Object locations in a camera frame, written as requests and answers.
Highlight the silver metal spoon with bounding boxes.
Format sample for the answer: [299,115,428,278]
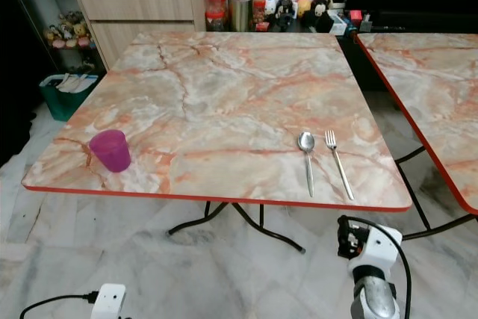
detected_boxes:
[297,131,317,198]

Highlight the silver metal fork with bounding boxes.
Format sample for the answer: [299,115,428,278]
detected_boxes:
[325,130,356,202]

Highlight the green rectangular plastic bin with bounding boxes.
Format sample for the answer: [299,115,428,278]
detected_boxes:
[39,72,99,123]

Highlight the small white box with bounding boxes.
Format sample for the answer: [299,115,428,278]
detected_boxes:
[329,9,348,36]

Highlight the purple plastic cup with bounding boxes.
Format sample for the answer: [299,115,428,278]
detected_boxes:
[89,129,132,173]

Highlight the black plush toy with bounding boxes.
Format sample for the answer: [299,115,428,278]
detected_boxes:
[310,0,331,32]
[275,0,296,30]

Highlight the white papers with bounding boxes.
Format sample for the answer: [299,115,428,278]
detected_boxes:
[56,73,98,94]

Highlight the yellow plush toy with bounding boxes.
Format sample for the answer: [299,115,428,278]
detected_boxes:
[295,0,313,18]

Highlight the glass display shelf with toys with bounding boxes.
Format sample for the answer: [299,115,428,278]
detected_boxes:
[4,0,113,73]

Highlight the light wooden drawer cabinet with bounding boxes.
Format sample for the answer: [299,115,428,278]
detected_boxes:
[71,0,210,69]

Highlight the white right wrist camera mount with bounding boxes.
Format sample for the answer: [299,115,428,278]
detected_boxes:
[350,226,403,279]

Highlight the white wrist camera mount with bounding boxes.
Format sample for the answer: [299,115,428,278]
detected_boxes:
[91,283,126,319]
[350,226,403,279]

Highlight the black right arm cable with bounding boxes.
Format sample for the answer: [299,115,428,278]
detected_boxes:
[342,215,413,319]

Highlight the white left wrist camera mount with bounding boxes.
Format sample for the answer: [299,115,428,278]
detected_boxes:
[91,283,126,319]

